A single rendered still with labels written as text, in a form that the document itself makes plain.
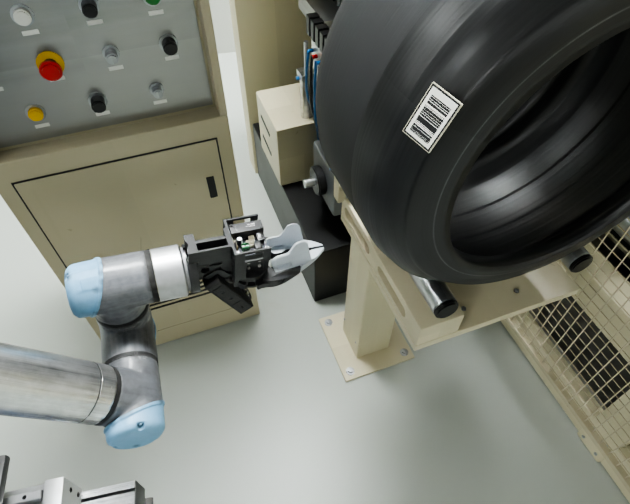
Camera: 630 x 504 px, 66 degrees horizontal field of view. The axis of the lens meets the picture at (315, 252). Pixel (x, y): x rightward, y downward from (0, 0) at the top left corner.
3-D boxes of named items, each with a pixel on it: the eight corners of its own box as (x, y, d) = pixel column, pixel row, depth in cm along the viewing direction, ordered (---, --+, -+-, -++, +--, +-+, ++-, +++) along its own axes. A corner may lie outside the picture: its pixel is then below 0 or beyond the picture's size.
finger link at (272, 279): (304, 273, 73) (246, 286, 70) (303, 280, 74) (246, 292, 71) (293, 251, 76) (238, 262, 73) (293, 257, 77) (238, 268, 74)
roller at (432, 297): (365, 168, 101) (377, 176, 104) (349, 182, 102) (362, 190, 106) (452, 300, 80) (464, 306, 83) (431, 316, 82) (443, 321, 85)
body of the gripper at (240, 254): (277, 248, 67) (188, 266, 64) (273, 286, 74) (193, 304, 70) (261, 211, 72) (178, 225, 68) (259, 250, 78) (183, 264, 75)
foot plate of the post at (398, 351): (318, 320, 186) (318, 317, 184) (382, 299, 192) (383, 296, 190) (345, 382, 170) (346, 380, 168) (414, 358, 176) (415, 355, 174)
